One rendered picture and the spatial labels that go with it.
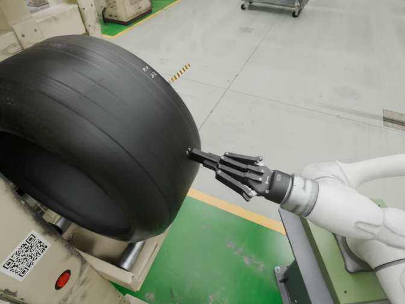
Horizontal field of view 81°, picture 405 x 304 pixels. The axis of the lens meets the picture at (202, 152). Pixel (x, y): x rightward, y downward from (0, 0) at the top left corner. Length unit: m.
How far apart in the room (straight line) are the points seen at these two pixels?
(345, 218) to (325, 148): 2.06
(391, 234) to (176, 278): 1.23
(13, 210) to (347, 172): 0.74
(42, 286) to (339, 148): 2.50
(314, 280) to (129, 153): 0.91
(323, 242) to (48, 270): 0.97
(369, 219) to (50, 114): 0.64
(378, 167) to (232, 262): 1.25
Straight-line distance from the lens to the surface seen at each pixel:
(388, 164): 0.75
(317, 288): 1.15
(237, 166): 0.58
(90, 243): 1.03
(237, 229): 1.87
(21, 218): 0.54
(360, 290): 1.16
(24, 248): 0.57
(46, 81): 0.51
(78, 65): 0.54
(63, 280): 0.72
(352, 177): 0.74
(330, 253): 1.16
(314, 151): 2.55
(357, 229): 0.61
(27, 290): 0.65
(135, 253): 0.84
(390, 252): 1.00
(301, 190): 0.56
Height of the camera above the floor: 1.68
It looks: 47 degrees down
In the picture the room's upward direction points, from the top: straight up
